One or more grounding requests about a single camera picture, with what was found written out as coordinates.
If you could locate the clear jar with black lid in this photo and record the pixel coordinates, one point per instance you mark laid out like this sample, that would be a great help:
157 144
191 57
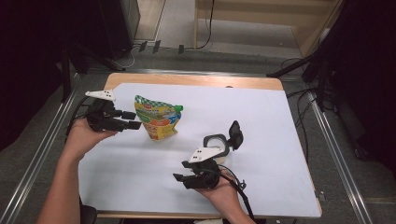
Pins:
235 135

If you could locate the light wooden frame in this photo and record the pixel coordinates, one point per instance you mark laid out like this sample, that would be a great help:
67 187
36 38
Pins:
249 9

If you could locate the small black floor block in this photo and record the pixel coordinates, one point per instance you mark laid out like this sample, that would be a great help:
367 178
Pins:
181 49
156 46
143 46

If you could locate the person's left hand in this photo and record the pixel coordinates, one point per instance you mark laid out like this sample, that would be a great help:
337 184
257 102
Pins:
82 140

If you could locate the dark curtain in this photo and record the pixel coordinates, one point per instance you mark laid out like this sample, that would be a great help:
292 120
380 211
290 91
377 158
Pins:
370 77
25 62

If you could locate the long aluminium floor rail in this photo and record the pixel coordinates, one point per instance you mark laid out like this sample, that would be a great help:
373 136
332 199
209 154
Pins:
339 161
34 161

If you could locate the wooden table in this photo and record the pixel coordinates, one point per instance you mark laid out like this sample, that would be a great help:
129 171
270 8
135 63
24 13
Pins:
193 80

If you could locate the white table sheet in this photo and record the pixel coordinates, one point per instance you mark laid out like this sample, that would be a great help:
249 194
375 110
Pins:
149 174

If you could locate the black cabinet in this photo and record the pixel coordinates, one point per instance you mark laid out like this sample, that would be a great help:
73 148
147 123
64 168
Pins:
115 28

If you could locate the person's right hand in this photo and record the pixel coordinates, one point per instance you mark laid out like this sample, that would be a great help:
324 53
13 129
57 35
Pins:
225 197

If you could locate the yellow refill pouch green cap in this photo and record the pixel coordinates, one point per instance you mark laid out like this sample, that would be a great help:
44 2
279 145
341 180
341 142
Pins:
157 119

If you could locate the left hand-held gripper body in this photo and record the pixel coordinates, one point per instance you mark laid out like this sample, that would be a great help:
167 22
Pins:
101 119

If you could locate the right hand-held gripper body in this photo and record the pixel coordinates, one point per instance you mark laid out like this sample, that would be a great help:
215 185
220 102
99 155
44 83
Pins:
205 177

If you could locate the black metal stand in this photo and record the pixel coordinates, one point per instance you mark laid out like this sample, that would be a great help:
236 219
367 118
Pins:
66 74
320 84

